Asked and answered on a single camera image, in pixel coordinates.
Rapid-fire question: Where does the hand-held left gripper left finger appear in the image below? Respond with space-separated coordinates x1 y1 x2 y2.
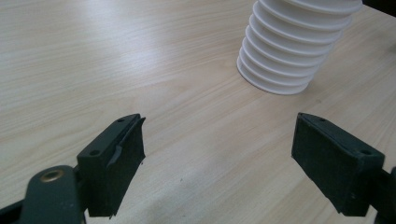
76 113 147 218

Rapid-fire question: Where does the stack of white paper cups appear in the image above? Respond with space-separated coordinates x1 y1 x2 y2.
235 0 364 96

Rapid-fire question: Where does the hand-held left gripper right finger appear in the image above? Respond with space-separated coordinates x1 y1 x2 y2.
290 112 386 217

